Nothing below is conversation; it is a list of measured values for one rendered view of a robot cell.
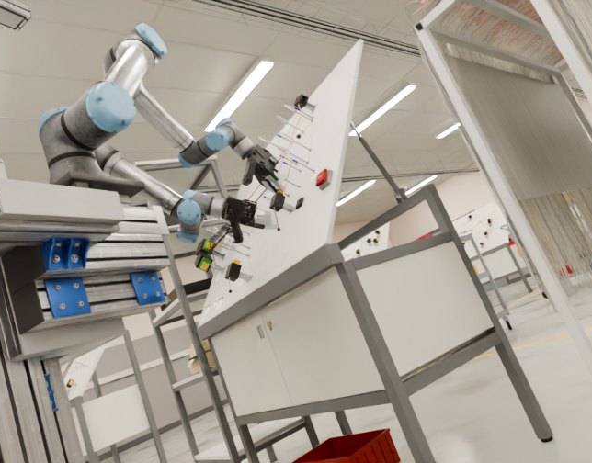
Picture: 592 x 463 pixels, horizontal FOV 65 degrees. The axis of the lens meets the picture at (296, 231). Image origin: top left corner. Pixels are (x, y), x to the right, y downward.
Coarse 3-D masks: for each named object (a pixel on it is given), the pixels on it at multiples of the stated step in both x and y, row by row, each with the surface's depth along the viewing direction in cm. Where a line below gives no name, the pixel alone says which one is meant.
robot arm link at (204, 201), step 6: (186, 192) 171; (192, 192) 172; (198, 192) 173; (186, 198) 170; (192, 198) 170; (198, 198) 170; (204, 198) 171; (210, 198) 171; (198, 204) 170; (204, 204) 170; (210, 204) 170; (204, 210) 171; (210, 210) 171
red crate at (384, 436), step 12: (372, 432) 209; (384, 432) 200; (324, 444) 225; (336, 444) 225; (348, 444) 219; (360, 444) 214; (372, 444) 194; (384, 444) 198; (312, 456) 217; (324, 456) 222; (336, 456) 226; (348, 456) 220; (360, 456) 187; (372, 456) 191; (384, 456) 195; (396, 456) 200
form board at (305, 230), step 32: (352, 64) 192; (320, 96) 213; (352, 96) 179; (320, 128) 194; (320, 160) 178; (256, 192) 242; (288, 192) 197; (320, 192) 165; (288, 224) 180; (320, 224) 153; (256, 256) 198; (288, 256) 167; (224, 288) 221; (256, 288) 182
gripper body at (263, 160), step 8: (256, 144) 183; (248, 152) 178; (256, 152) 182; (264, 152) 183; (256, 160) 180; (264, 160) 180; (256, 168) 180; (272, 168) 182; (256, 176) 183; (264, 176) 183
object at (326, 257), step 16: (320, 256) 146; (336, 256) 144; (288, 272) 161; (304, 272) 153; (320, 272) 149; (272, 288) 171; (288, 288) 163; (240, 304) 193; (256, 304) 182; (224, 320) 207; (240, 320) 204; (208, 336) 224
